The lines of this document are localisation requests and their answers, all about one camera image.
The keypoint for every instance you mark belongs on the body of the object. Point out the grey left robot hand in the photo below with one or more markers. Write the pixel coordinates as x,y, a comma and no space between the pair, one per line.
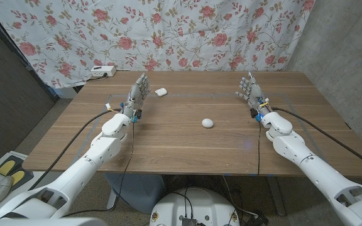
135,94

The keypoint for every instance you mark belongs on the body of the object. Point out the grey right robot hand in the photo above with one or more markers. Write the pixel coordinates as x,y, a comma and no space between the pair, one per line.
256,92

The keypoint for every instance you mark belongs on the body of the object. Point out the white AirPods case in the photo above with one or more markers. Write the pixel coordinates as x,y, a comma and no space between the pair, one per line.
161,92

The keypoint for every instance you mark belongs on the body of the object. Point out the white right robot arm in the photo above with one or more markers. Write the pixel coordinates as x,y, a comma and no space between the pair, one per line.
310,160

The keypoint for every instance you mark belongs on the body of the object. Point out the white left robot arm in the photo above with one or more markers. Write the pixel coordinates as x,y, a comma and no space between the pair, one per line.
74,175

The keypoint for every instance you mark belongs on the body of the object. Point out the white power strip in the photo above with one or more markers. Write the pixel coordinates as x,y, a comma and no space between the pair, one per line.
103,71

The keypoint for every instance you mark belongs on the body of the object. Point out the white egg-shaped object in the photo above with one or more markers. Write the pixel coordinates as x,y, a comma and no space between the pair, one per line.
207,123

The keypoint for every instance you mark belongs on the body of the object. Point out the white box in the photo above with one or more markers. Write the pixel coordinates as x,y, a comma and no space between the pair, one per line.
64,92

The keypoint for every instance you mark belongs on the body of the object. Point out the floral backdrop cloth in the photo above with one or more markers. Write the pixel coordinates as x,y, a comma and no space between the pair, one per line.
168,31

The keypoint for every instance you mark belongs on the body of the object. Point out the grey table leg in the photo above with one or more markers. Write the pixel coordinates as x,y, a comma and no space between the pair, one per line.
276,194

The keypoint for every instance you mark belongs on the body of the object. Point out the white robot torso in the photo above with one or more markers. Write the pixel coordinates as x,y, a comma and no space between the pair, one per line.
200,204

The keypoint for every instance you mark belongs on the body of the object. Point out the black power adapter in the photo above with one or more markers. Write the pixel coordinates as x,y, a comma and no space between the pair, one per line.
258,219

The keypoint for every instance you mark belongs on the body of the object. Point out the yellow and black foot pedal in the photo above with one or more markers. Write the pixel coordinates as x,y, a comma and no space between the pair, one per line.
8,166

